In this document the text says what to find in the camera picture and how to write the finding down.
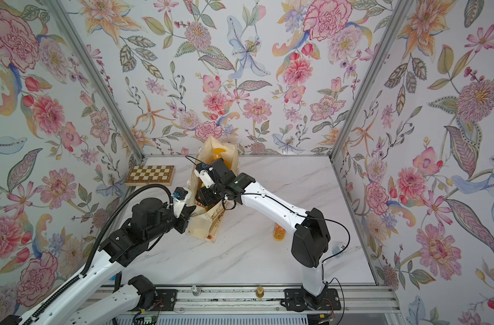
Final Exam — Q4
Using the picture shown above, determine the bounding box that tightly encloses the wooden chess board box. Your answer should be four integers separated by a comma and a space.
125, 165, 175, 186

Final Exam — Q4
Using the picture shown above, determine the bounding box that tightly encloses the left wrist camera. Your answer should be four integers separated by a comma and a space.
172, 187, 191, 218

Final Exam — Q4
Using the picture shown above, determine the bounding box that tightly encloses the orange bottle yellow cap front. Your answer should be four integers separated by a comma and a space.
273, 223, 287, 241

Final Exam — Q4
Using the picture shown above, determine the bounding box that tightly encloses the cream canvas shopping bag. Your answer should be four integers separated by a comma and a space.
187, 136, 240, 242

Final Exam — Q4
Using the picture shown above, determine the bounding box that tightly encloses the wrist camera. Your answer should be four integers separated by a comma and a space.
172, 187, 191, 218
194, 162, 215, 188

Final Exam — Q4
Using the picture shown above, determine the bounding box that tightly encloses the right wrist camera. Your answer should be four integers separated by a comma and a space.
194, 162, 215, 188

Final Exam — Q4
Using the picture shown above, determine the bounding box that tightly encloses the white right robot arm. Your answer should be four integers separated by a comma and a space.
192, 157, 331, 299

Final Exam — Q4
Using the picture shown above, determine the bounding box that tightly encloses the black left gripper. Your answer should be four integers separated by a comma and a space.
145, 204, 199, 243

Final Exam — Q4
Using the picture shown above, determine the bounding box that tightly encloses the aluminium corner post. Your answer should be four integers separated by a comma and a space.
44, 0, 145, 162
329, 1, 411, 163

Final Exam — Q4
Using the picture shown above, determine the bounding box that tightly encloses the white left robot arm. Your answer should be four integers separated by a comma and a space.
2, 198, 196, 324

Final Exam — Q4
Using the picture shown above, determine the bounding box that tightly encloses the aluminium corner post right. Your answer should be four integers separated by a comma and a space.
329, 1, 411, 163

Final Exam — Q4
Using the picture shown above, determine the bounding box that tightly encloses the black corrugated cable conduit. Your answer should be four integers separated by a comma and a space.
17, 183, 175, 325

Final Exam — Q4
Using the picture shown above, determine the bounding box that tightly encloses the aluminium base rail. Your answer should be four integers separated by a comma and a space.
53, 284, 406, 325

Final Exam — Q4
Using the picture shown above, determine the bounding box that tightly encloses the aluminium corner post left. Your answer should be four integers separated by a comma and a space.
44, 0, 145, 162

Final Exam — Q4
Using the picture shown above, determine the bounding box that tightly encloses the large orange pump soap bottle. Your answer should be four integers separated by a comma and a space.
212, 148, 231, 169

